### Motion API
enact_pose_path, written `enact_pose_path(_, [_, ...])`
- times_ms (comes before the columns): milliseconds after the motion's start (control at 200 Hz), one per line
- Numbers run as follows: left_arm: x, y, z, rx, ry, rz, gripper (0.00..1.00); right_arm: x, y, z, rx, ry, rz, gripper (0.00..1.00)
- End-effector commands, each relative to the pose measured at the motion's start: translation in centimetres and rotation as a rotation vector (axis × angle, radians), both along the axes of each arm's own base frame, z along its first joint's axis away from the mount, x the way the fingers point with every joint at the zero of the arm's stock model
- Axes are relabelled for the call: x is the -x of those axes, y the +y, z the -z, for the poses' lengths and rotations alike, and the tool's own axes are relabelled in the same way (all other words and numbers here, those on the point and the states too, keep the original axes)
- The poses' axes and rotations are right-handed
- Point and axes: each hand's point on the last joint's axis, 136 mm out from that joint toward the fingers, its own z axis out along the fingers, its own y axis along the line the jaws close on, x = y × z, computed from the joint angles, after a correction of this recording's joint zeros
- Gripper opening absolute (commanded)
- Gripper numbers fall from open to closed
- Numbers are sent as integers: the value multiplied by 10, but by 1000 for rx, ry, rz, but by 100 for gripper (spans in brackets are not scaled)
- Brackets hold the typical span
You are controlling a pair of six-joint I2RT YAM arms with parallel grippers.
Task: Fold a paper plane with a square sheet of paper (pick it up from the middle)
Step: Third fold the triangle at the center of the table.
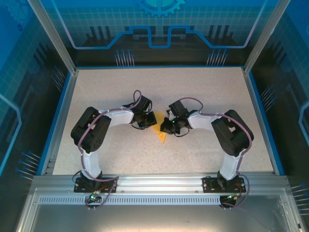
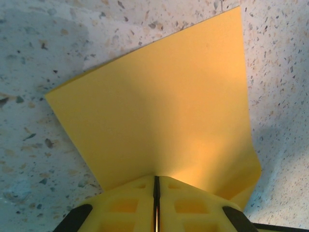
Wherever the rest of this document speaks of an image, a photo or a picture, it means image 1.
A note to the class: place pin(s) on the yellow cloth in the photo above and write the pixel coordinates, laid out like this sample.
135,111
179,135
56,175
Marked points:
161,134

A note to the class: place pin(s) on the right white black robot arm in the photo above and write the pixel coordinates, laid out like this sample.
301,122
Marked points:
231,133

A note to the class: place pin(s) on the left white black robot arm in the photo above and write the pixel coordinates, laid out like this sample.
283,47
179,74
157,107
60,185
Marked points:
89,130

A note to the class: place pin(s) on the aluminium mounting rail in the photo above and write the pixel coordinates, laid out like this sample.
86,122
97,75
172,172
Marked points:
157,183

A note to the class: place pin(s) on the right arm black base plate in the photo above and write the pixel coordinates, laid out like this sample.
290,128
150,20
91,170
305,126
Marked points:
208,186

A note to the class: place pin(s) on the blue aluminium table side rail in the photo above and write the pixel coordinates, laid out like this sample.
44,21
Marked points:
68,96
253,96

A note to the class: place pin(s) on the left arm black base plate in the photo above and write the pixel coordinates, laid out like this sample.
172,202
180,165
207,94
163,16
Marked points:
80,187

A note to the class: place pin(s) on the aluminium frame post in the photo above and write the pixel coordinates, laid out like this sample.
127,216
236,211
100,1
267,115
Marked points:
265,36
53,36

